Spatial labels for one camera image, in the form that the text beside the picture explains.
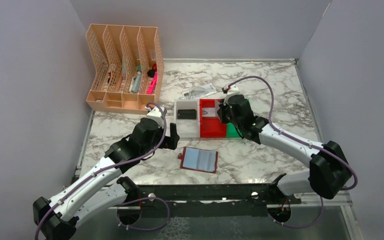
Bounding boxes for peach plastic file organizer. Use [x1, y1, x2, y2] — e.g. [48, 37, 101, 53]
[85, 24, 165, 114]

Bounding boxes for green plastic bin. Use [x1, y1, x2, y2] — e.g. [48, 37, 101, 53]
[223, 94, 253, 138]

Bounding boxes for silver credit card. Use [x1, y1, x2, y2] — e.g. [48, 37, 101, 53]
[201, 107, 217, 118]

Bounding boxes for red leather card holder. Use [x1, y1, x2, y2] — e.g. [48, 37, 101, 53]
[177, 146, 219, 174]

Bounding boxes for black credit card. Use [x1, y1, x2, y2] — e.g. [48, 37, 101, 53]
[176, 109, 197, 120]

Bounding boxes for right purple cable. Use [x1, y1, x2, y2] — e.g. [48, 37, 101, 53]
[223, 76, 359, 191]

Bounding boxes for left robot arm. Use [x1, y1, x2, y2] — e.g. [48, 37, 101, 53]
[33, 117, 180, 240]

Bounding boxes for white plastic bin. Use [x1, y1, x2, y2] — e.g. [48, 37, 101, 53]
[173, 99, 200, 139]

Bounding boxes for pink highlighter pen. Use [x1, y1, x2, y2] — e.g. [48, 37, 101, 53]
[146, 70, 158, 95]

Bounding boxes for purple cable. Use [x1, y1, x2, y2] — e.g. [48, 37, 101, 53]
[223, 76, 359, 191]
[33, 102, 168, 240]

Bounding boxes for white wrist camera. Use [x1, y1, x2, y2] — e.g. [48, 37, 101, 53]
[222, 84, 240, 96]
[145, 106, 167, 127]

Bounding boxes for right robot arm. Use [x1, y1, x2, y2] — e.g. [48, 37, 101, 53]
[215, 94, 352, 204]

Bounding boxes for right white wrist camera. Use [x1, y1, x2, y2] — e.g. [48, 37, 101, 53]
[222, 84, 240, 96]

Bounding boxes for grey green marker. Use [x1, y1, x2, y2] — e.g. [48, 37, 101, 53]
[129, 65, 142, 94]

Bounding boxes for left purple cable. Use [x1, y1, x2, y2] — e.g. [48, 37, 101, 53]
[33, 102, 168, 240]

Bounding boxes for red plastic bin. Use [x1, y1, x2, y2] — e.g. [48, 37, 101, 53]
[199, 99, 227, 138]

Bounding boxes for paper receipts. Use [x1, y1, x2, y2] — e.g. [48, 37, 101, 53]
[180, 83, 217, 100]

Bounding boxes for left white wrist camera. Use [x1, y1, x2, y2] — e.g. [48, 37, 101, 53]
[145, 106, 167, 127]

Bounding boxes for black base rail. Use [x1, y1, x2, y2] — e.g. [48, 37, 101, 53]
[116, 176, 301, 220]

